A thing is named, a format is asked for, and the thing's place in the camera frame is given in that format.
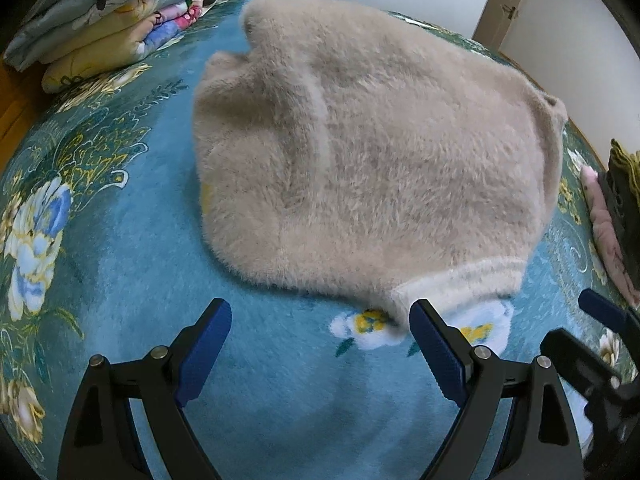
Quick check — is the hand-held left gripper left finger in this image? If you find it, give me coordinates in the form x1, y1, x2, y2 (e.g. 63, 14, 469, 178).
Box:
56, 298, 233, 480

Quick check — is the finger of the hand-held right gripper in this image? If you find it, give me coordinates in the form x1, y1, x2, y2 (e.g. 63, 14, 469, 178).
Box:
578, 289, 640, 341
540, 329, 626, 411

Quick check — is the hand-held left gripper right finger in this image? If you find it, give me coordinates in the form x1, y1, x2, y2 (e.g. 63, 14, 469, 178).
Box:
409, 299, 585, 480

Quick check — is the beige fluffy sweater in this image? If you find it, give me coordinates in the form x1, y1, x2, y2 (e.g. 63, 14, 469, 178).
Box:
192, 0, 569, 331

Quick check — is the pink garment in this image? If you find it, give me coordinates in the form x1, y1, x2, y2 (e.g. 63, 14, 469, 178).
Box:
580, 165, 640, 307

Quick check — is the black garment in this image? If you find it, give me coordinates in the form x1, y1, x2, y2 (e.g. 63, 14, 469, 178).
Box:
597, 152, 640, 301

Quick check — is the teal floral blanket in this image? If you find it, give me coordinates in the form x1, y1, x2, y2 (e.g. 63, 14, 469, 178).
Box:
0, 0, 640, 480

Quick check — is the olive knitted garment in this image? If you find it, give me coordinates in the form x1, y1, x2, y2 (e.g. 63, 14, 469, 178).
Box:
609, 139, 640, 196

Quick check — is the yellow floral quilt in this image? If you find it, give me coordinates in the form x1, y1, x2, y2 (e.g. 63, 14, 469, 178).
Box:
41, 7, 166, 94

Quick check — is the colourful floral quilt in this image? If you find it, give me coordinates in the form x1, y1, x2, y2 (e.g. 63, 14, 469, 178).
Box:
127, 0, 206, 53

